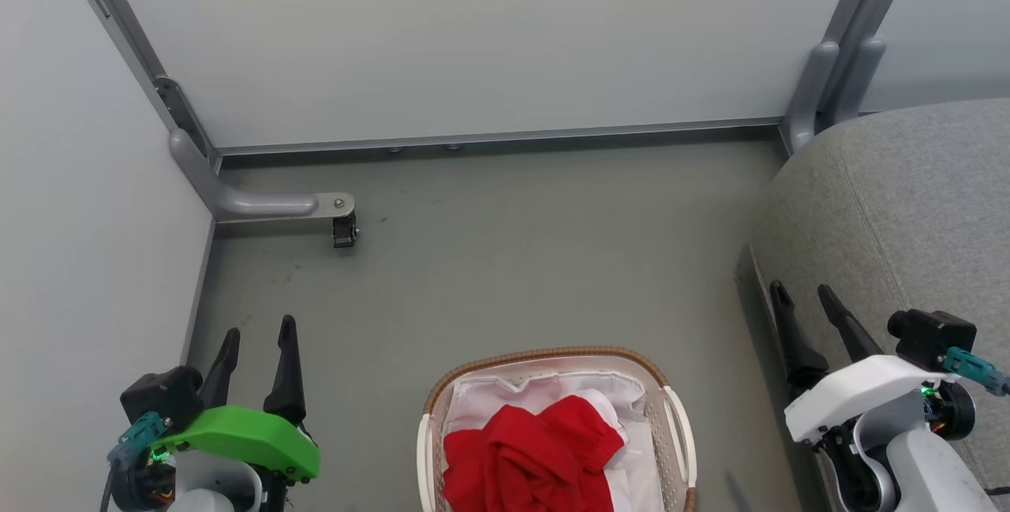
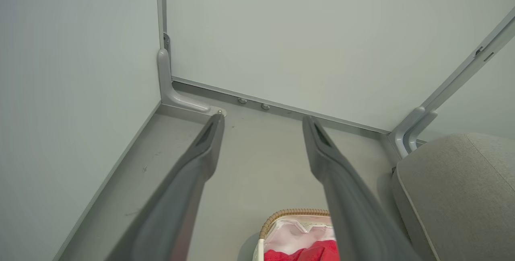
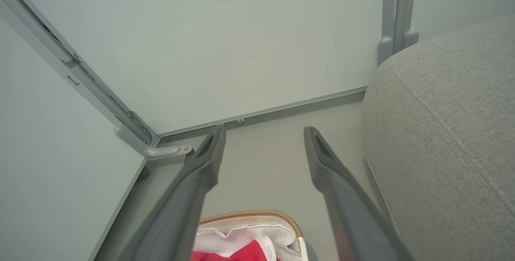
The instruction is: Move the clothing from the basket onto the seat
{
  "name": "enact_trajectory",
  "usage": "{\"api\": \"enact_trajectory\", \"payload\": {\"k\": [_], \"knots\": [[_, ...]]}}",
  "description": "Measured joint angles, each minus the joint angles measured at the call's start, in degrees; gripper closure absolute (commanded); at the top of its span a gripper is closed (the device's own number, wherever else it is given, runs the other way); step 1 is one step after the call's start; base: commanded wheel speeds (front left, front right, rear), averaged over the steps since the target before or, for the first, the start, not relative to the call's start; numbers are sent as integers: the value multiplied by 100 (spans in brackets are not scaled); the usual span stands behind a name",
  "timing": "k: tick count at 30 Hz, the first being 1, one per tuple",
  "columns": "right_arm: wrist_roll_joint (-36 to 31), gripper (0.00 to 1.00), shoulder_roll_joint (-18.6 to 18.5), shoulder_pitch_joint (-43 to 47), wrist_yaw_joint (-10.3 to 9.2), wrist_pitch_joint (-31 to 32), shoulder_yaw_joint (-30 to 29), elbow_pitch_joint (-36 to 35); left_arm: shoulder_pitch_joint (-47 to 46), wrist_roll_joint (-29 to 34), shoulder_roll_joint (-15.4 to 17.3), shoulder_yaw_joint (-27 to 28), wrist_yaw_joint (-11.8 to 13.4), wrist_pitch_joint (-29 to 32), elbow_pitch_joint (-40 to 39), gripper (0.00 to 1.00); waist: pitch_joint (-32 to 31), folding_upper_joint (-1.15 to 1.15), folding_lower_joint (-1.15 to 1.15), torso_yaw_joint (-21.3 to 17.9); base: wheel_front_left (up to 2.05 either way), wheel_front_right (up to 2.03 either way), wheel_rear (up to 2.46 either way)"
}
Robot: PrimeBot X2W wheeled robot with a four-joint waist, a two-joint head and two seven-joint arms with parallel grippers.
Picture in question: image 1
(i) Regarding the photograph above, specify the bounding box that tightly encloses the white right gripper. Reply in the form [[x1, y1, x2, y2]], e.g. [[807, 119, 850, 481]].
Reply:
[[769, 280, 961, 446]]

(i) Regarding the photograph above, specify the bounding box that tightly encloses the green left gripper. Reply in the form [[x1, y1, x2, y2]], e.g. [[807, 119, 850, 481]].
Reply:
[[150, 315, 321, 485]]

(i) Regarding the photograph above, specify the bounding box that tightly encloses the grey fabric sofa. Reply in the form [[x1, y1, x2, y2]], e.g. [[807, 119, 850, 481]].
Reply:
[[748, 98, 1010, 512]]

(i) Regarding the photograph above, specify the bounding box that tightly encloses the red cloth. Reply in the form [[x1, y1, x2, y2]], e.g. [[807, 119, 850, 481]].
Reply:
[[441, 394, 627, 512]]

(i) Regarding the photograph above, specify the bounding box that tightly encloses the black caster wheel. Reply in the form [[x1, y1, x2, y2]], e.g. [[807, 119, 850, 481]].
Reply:
[[331, 213, 361, 250]]

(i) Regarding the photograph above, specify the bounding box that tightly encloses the grey partition leg with caster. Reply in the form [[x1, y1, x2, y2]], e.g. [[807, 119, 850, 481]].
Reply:
[[167, 129, 357, 224]]

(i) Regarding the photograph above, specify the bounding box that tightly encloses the beige plastic laundry basket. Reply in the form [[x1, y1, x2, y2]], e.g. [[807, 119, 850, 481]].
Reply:
[[416, 346, 700, 512]]

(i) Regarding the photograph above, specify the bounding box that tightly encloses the white cloth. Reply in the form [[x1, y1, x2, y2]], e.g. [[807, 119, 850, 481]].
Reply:
[[440, 372, 665, 512]]

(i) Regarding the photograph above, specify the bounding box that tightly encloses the grey double partition leg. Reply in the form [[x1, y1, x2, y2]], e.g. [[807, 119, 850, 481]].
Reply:
[[786, 37, 889, 155]]

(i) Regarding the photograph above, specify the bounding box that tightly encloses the teal left camera cable plug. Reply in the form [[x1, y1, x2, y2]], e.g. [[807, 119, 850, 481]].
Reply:
[[107, 412, 173, 467]]

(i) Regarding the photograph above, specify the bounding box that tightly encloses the teal camera cable plug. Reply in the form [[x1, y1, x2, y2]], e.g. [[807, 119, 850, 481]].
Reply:
[[107, 412, 173, 467], [941, 346, 1010, 398]]

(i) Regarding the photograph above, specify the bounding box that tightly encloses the teal right camera cable plug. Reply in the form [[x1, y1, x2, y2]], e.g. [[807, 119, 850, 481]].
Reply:
[[941, 346, 1010, 398]]

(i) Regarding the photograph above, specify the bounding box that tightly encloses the grey metal partition frame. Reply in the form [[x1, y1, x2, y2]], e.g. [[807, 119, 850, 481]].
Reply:
[[54, 0, 924, 159]]

